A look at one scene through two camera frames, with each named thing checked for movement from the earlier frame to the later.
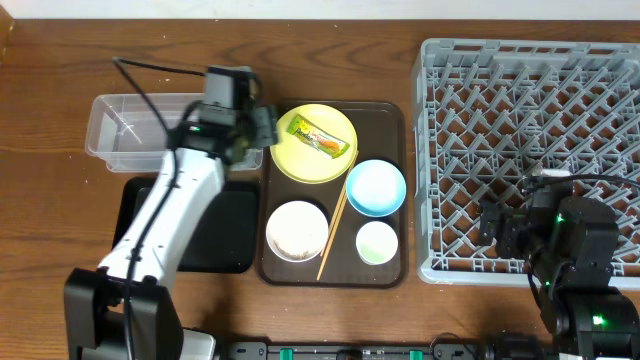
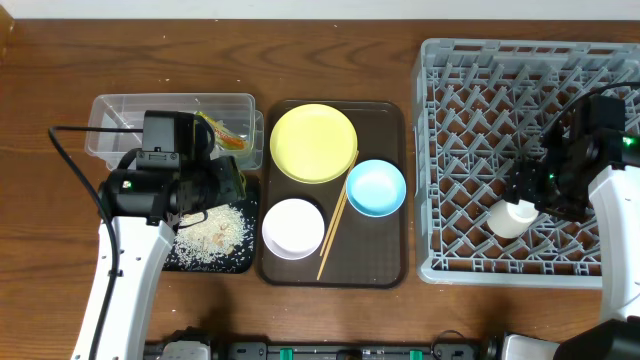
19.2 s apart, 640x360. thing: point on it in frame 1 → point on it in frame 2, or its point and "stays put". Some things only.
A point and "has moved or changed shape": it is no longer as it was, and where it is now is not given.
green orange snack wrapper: (328, 144) has moved or changed shape
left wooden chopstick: (335, 214) stays put
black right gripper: (512, 223) → (523, 184)
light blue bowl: (375, 188) stays put
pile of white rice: (297, 240) → (216, 239)
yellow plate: (305, 164) stays put
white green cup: (376, 242) has moved or changed shape
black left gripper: (269, 116) → (234, 184)
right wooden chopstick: (337, 215) stays put
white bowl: (296, 231) stays put
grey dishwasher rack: (490, 113) stays put
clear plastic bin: (125, 134) stays put
